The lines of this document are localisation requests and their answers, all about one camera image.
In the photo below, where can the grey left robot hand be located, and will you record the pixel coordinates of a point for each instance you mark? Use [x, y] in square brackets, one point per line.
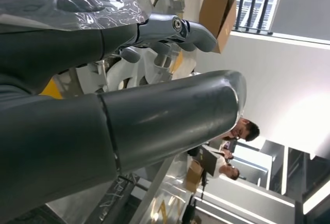
[154, 123]

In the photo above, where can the small brown cardboard box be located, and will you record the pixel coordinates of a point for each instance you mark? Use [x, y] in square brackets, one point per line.
[193, 176]

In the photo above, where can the grey laptop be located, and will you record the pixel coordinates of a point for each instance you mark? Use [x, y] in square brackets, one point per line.
[208, 161]

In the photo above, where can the black case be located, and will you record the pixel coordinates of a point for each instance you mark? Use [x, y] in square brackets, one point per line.
[189, 212]

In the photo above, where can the person at desk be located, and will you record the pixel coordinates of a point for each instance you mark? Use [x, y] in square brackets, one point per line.
[247, 130]
[232, 173]

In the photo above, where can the large brown cardboard box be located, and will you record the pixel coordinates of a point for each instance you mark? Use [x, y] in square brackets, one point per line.
[216, 17]

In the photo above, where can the window with blinds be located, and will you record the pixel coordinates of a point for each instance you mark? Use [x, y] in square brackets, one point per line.
[260, 4]

